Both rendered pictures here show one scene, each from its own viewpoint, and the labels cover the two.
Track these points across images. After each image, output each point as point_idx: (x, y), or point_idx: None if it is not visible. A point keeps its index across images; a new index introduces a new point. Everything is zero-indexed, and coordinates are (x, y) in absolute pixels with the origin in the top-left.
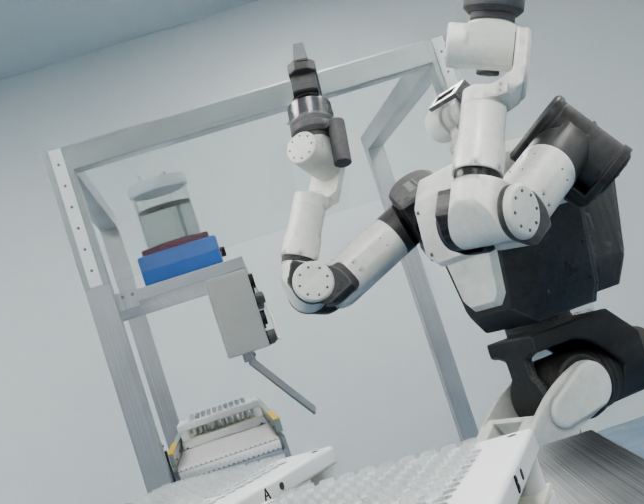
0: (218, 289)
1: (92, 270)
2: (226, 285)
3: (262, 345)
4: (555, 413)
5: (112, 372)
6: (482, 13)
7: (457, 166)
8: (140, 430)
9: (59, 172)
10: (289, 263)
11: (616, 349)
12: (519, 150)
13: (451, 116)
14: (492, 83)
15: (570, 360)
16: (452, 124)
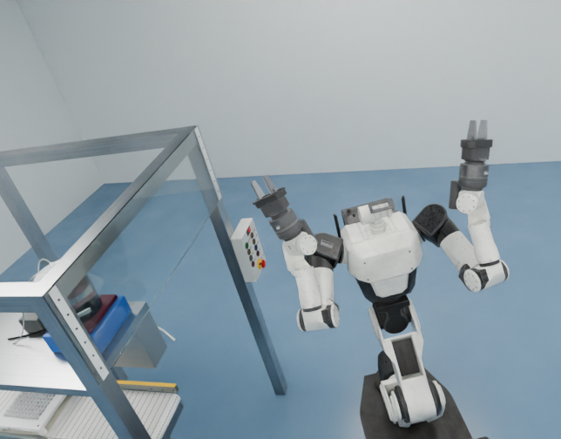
0: (141, 329)
1: (101, 367)
2: (144, 325)
3: (165, 349)
4: (420, 326)
5: (127, 427)
6: (480, 189)
7: (494, 260)
8: None
9: (61, 306)
10: (320, 311)
11: None
12: (435, 232)
13: (381, 214)
14: (488, 220)
15: None
16: (379, 218)
